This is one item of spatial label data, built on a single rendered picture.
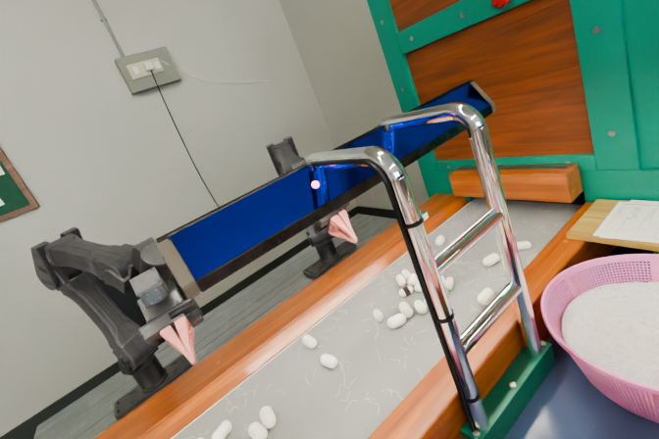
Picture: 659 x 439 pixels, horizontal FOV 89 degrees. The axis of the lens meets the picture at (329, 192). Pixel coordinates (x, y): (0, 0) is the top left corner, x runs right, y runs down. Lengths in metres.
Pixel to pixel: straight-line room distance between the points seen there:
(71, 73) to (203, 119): 0.78
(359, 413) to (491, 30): 0.81
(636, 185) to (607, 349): 0.37
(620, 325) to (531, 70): 0.52
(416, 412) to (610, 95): 0.66
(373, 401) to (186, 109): 2.31
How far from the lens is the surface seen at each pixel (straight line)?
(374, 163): 0.36
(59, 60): 2.65
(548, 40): 0.87
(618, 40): 0.82
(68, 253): 0.92
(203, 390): 0.79
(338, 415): 0.62
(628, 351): 0.65
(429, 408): 0.55
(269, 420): 0.65
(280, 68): 2.94
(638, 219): 0.84
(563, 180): 0.87
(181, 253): 0.42
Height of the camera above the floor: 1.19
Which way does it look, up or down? 16 degrees down
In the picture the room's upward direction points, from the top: 22 degrees counter-clockwise
